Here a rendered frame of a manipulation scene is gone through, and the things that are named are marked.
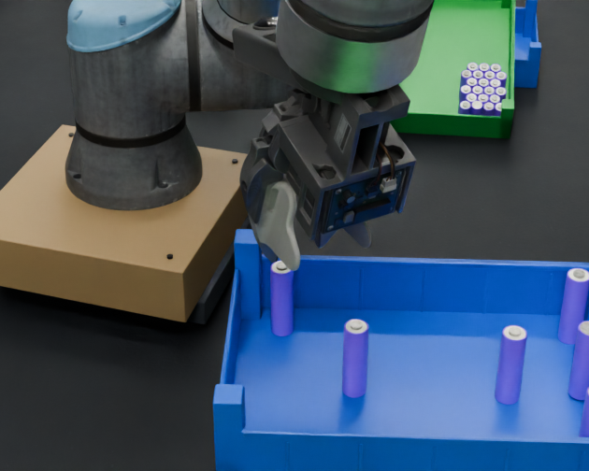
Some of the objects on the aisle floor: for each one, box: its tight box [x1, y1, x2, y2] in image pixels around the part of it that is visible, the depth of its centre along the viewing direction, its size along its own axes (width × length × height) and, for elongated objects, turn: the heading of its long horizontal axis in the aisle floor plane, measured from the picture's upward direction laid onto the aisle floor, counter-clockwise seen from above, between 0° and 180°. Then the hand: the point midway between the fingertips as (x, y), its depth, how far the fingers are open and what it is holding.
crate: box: [390, 0, 516, 139], centre depth 228 cm, size 30×20×8 cm
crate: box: [514, 0, 541, 88], centre depth 243 cm, size 30×20×8 cm
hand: (294, 233), depth 101 cm, fingers open, 3 cm apart
